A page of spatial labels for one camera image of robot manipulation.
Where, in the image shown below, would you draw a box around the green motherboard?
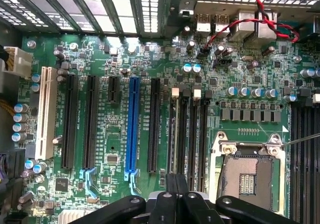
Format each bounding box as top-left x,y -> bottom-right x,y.
14,21 -> 320,224

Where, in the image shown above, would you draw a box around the large silver port block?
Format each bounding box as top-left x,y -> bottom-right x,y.
254,8 -> 279,39
229,8 -> 256,42

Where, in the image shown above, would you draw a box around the silver CPU socket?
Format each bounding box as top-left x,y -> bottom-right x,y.
208,131 -> 288,217

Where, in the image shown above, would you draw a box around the white PCI expansion slot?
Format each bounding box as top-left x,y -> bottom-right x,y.
34,65 -> 59,161

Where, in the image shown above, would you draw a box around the thin metal locking lever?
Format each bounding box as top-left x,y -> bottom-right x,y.
280,132 -> 320,148

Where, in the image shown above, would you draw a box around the white power connector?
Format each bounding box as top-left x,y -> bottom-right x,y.
0,46 -> 34,80

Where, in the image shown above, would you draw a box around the black RAM slot white latches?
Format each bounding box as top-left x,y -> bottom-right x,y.
299,88 -> 312,224
190,88 -> 202,193
168,86 -> 181,176

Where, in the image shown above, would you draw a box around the short black expansion slot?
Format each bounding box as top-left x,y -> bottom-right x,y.
107,75 -> 121,104

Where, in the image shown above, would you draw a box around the blue expansion slot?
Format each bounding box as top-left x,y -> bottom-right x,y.
123,76 -> 142,195

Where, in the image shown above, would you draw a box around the silver finned heatsink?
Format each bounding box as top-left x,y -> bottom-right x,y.
58,208 -> 88,224

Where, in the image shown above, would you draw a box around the red and black twisted wire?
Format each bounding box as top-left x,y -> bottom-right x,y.
201,0 -> 301,58

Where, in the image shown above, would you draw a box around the long black expansion slot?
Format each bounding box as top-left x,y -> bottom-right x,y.
146,77 -> 161,174
60,73 -> 79,170
79,75 -> 100,200

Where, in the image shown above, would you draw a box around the small silver USB port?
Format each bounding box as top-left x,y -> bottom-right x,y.
195,12 -> 211,33
214,12 -> 230,32

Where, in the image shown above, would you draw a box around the yellow wire bundle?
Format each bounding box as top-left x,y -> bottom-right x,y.
0,98 -> 16,120

